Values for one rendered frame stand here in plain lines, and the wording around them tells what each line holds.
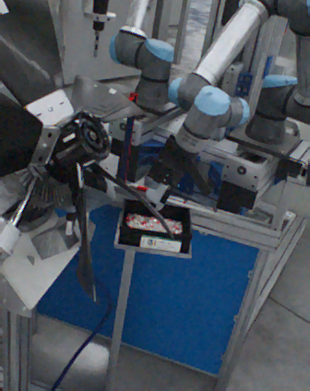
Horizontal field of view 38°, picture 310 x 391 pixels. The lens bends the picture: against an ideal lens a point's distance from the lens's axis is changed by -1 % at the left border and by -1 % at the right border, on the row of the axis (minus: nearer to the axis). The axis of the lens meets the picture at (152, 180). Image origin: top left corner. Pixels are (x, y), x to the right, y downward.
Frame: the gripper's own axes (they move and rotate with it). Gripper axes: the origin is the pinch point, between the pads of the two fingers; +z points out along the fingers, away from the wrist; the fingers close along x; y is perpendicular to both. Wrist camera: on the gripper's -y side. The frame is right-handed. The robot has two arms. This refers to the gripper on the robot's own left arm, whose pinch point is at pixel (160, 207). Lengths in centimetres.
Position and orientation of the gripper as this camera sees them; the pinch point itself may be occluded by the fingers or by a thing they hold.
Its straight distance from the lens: 123.3
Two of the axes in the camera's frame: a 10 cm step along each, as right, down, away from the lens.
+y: -8.6, -5.1, 0.4
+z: -4.3, 7.6, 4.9
